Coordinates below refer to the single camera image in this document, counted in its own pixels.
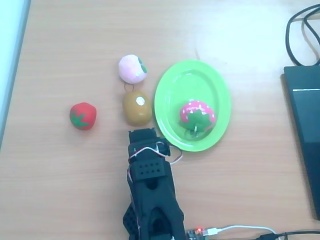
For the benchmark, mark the pink strawberry plush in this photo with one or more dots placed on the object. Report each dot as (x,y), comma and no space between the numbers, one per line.
(197,108)

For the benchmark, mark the pink peach plush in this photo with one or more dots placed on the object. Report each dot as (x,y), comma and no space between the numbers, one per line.
(130,68)

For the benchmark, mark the motor controller board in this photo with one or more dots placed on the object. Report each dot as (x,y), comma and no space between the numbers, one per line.
(196,233)

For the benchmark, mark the red tomato plush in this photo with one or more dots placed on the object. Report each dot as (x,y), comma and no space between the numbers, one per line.
(83,117)

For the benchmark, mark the brown kiwi with sticker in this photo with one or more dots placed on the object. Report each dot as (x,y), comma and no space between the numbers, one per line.
(136,112)

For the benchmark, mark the green oval plate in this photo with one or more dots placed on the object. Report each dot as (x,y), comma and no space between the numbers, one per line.
(190,82)

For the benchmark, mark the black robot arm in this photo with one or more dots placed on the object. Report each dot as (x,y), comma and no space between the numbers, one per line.
(152,200)

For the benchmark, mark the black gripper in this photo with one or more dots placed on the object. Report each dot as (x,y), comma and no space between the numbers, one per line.
(143,136)

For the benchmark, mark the black laptop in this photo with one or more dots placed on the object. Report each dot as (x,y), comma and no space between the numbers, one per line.
(307,125)

